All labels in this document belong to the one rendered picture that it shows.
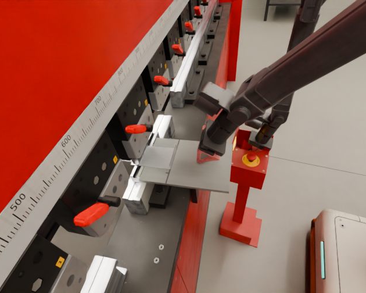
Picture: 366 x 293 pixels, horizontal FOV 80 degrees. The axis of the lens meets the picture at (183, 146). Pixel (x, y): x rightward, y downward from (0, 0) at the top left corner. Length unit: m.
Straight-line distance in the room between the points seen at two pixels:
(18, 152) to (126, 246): 0.49
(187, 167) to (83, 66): 0.41
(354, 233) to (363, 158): 0.93
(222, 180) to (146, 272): 0.32
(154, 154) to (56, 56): 0.45
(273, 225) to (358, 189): 0.72
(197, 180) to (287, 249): 1.14
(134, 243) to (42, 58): 0.55
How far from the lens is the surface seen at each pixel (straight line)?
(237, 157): 0.98
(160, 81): 0.61
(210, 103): 0.52
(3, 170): 0.31
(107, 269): 0.62
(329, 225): 1.51
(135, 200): 0.67
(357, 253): 1.50
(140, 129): 0.48
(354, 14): 0.35
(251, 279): 1.58
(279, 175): 1.95
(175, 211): 0.74
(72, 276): 0.46
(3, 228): 0.32
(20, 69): 0.32
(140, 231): 0.73
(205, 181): 0.64
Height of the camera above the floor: 1.53
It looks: 47 degrees down
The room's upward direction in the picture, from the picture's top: 8 degrees counter-clockwise
